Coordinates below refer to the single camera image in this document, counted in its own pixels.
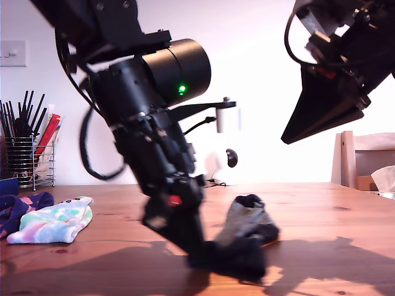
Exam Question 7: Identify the pastel tie-dye sock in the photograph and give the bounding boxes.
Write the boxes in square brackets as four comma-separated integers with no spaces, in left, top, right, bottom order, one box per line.
[6,195,94,245]

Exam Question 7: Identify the red paper packet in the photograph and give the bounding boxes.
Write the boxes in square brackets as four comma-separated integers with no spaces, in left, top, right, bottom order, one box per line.
[34,113,62,155]

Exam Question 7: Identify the leaf print tissue box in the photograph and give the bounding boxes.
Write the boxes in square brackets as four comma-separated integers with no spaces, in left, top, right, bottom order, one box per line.
[370,190,395,200]

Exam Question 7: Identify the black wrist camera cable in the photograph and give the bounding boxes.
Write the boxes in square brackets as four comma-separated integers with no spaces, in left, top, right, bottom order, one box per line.
[181,115,217,137]
[283,5,319,66]

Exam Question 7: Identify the blue box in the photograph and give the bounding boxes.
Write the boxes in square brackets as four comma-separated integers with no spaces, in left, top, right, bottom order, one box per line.
[0,178,19,196]

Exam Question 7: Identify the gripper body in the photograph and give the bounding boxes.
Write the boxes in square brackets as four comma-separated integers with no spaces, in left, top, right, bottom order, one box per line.
[112,112,207,202]

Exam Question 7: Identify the wooden chair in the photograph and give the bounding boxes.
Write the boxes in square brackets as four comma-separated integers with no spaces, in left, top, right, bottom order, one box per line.
[330,130,395,192]

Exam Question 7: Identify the white paper packet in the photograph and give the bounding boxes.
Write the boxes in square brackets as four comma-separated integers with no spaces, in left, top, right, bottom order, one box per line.
[36,148,55,181]

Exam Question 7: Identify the white tissue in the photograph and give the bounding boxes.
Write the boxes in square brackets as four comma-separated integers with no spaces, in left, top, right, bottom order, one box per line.
[369,165,395,192]

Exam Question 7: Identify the white round security camera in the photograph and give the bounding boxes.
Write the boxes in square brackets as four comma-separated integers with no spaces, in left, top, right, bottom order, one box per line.
[203,147,239,186]

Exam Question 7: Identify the purple sock with pink squares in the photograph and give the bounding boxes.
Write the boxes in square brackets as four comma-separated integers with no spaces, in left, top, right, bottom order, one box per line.
[0,191,55,239]

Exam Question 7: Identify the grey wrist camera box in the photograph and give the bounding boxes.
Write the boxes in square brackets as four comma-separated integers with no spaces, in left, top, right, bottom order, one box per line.
[296,3,351,43]
[168,96,242,134]

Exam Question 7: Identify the dark grey sock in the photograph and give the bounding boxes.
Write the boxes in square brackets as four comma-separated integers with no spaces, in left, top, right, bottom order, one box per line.
[187,194,280,283]

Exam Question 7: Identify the white light switch plate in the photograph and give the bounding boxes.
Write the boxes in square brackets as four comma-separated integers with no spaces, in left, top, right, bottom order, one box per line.
[0,39,27,68]

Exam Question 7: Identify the chrome wire utensil caddy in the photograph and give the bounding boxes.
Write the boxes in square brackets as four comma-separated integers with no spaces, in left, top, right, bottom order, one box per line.
[4,136,56,191]

